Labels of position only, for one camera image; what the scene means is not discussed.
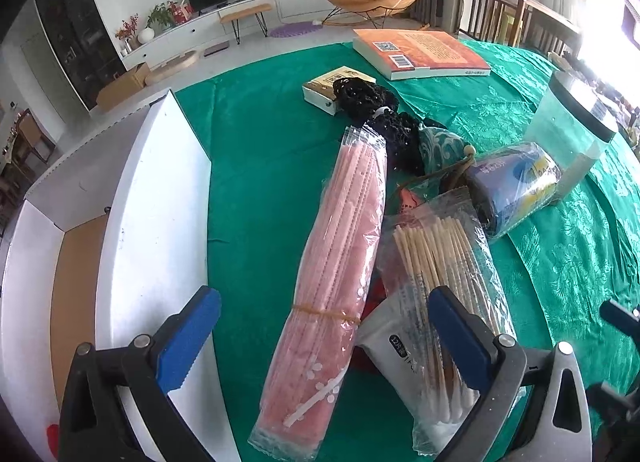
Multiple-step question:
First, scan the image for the white cardboard storage box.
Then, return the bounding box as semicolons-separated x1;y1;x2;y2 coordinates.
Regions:
1;91;212;461

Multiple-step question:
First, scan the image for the red yarn ball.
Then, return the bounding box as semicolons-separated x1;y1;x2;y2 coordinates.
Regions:
46;424;60;460

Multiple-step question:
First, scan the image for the orange book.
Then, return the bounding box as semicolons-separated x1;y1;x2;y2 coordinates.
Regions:
352;28;490;80

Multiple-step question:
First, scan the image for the bag of cotton swabs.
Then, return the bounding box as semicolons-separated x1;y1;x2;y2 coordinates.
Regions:
376;188;515;456

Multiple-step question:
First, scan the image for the red plastic packet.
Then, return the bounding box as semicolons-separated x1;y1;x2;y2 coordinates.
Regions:
355;188;421;373

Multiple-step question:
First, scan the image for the pink face mask pack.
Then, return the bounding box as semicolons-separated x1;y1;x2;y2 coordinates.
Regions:
248;126;387;461

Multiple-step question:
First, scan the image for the red flower vase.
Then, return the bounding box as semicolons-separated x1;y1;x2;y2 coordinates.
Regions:
115;13;140;52

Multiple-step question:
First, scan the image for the small wooden bench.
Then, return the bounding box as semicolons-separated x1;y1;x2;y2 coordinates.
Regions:
220;3;273;44

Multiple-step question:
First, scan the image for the white tv cabinet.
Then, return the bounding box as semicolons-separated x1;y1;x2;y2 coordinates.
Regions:
122;0;332;70

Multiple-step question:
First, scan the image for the black display cabinet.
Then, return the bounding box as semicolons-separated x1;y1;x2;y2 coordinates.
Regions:
35;0;125;110

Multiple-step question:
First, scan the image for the brown cardboard box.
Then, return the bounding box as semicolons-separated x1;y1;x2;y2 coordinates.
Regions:
96;62;151;112

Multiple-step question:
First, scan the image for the white wet wipes pack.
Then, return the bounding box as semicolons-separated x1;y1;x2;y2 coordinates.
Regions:
356;293;454;423

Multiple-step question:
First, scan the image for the yellow tissue pack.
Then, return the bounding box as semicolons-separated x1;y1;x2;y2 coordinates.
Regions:
302;66;376;116

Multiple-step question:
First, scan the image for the teal patterned pouch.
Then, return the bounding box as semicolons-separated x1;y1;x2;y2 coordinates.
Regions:
418;124;476;174

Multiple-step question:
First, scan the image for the clear jar black lid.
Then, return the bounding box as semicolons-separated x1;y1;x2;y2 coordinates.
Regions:
524;70;617;202

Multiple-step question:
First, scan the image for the green satin tablecloth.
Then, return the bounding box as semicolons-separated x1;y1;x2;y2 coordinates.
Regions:
177;42;639;461

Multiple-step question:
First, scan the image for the blue yellow trash bag roll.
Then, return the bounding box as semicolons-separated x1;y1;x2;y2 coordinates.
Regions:
462;141;561;240

